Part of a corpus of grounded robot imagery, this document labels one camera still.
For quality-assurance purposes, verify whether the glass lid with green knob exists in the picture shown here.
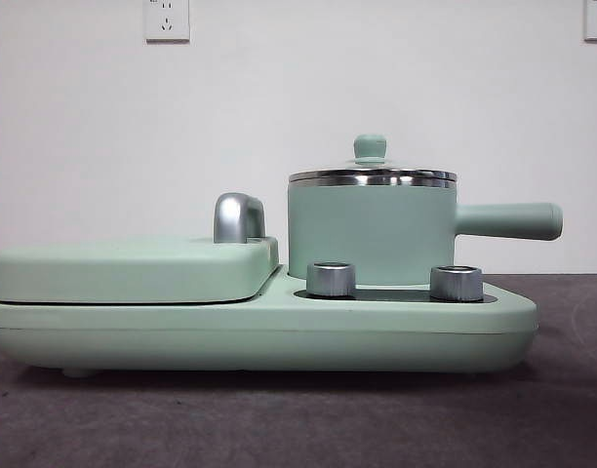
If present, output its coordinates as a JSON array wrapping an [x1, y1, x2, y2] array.
[[288, 134, 459, 182]]

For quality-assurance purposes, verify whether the silver control knob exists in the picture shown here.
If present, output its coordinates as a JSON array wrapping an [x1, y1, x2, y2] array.
[[305, 261, 357, 297], [429, 264, 484, 300]]

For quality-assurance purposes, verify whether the mint green breakfast machine base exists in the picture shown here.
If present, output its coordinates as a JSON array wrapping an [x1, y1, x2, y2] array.
[[0, 265, 539, 377]]

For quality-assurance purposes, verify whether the mint green griddle cover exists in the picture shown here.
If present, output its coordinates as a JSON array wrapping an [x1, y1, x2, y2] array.
[[0, 235, 280, 306]]

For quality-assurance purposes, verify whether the mint green pot with handle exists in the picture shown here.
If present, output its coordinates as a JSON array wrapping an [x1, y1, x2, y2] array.
[[287, 177, 565, 287]]

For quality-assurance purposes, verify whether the silver griddle cover handle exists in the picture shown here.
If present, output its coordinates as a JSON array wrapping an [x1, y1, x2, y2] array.
[[213, 192, 267, 244]]

